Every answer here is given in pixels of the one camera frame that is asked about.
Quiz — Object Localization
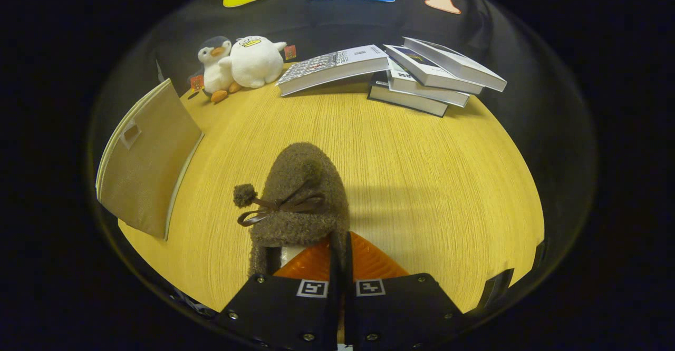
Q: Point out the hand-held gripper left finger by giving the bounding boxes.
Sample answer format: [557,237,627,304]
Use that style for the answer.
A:
[216,231,342,351]

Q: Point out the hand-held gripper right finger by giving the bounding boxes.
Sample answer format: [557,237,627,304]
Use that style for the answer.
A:
[343,231,466,351]

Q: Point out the brown fuzzy shoe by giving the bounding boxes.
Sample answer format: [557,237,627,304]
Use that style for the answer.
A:
[233,142,352,278]

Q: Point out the beige fabric storage box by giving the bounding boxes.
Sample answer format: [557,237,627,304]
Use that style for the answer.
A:
[95,78,205,241]

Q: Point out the white paperback book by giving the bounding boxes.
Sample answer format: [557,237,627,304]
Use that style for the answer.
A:
[387,58,471,109]

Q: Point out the patterned cover white book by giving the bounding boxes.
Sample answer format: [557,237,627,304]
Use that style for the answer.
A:
[275,44,391,98]

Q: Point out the white duck plush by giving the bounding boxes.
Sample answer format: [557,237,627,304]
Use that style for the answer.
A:
[219,35,297,90]

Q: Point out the grey white penguin plush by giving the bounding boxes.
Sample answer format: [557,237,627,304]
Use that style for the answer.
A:
[189,36,244,104]

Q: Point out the white thick book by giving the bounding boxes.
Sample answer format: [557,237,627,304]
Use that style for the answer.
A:
[402,36,508,93]

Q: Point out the black backdrop cloth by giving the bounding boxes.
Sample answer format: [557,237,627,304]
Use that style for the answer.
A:
[90,0,596,236]

